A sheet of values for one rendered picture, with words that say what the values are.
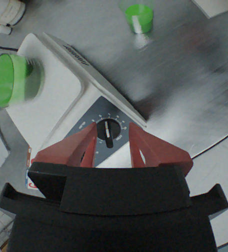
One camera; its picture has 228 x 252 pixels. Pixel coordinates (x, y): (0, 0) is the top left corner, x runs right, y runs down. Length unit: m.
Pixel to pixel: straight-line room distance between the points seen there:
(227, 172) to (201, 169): 0.07
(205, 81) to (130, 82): 0.12
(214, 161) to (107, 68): 0.24
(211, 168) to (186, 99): 0.14
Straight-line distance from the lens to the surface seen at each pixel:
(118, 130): 0.16
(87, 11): 0.27
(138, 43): 0.21
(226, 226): 0.49
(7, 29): 0.43
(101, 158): 0.20
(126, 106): 0.15
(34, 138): 0.18
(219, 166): 0.27
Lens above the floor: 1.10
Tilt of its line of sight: 68 degrees down
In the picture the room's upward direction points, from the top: 134 degrees counter-clockwise
